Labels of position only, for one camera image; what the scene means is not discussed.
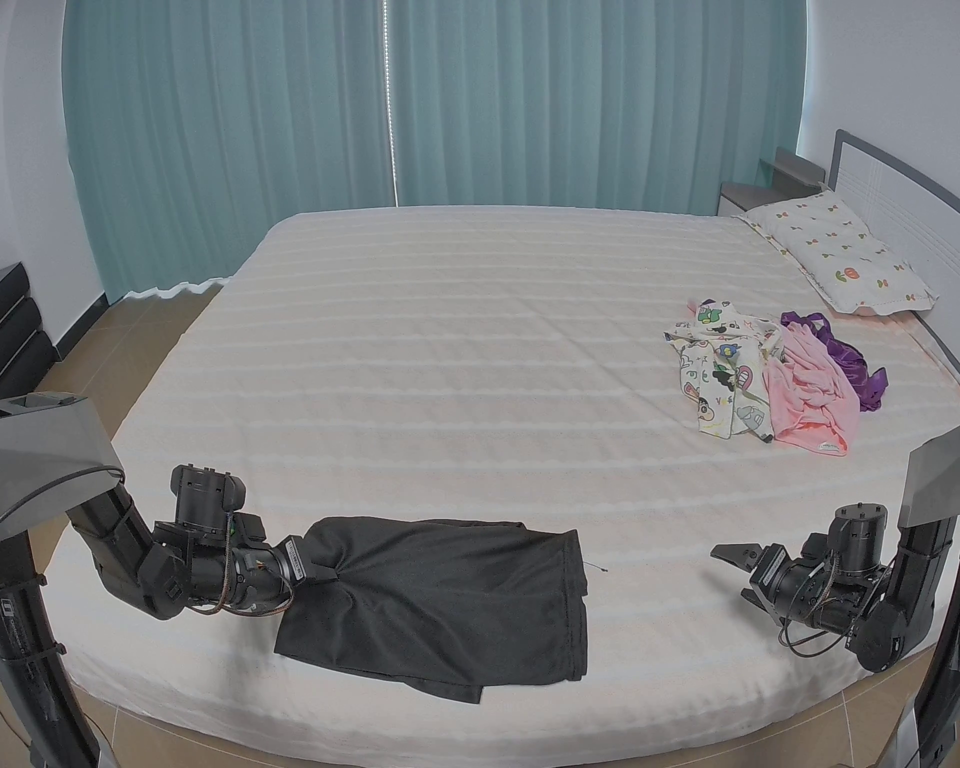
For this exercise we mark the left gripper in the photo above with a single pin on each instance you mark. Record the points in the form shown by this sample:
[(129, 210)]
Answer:
[(277, 574)]

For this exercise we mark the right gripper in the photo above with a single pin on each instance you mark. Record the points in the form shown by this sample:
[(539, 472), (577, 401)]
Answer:
[(787, 585)]

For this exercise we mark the black T-shirt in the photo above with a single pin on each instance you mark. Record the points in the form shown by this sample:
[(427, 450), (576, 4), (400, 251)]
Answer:
[(450, 592)]

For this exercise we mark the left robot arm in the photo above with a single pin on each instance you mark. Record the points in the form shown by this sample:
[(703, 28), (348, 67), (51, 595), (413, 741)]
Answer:
[(127, 547)]

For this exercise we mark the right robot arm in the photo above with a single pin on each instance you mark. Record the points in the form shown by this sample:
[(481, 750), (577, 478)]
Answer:
[(870, 570)]

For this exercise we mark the bed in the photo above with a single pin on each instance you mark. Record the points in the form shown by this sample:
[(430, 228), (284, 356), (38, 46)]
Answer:
[(465, 337)]

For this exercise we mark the pink garment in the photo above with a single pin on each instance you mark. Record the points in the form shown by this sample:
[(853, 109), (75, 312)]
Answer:
[(810, 405)]

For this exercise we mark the white printed pyjama top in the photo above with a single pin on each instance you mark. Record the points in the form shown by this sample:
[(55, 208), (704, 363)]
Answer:
[(720, 375)]

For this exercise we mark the purple garment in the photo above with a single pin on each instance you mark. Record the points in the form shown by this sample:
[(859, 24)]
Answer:
[(855, 360)]

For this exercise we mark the white printed pillow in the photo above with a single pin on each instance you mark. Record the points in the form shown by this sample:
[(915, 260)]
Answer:
[(836, 244)]

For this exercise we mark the black chest of drawers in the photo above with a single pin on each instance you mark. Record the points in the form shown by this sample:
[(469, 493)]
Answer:
[(19, 322)]

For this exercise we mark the grey bedside table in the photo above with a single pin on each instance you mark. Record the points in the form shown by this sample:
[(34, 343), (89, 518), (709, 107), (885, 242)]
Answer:
[(746, 196)]

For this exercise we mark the blue-green curtain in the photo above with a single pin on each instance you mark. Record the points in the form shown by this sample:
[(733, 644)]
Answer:
[(600, 97), (232, 142)]

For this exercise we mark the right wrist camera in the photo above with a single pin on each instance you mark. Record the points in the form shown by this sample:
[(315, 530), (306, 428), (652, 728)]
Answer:
[(814, 546)]

